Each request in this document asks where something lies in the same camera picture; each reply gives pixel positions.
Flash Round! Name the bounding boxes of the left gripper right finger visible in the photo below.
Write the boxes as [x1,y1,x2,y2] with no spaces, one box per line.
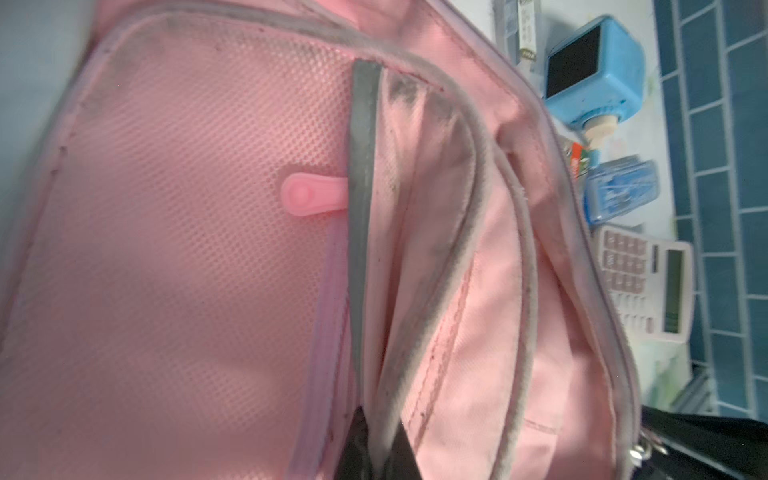
[382,423,422,480]

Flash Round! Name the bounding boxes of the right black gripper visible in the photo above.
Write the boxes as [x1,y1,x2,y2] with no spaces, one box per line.
[638,406,767,479]

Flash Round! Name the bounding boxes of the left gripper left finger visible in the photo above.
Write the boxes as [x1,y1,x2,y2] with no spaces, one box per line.
[334,407,373,480]

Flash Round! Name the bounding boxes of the pink student backpack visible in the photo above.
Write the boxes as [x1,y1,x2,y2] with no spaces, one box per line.
[1,1,640,479]

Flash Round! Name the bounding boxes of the colourful illustrated book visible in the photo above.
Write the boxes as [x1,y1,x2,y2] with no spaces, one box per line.
[560,136,592,181]

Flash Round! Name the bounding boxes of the white pink calculator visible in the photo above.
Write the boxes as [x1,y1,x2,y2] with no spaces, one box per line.
[593,225,695,344]

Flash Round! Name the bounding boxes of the blue geometry set case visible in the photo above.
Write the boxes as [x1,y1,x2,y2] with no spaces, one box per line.
[584,155,660,226]

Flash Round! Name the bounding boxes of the blue pencil sharpener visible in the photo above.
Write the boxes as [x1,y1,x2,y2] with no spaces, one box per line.
[544,15,646,149]

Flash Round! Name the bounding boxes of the clear plastic eraser case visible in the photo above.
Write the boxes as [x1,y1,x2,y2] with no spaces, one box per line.
[492,0,541,72]

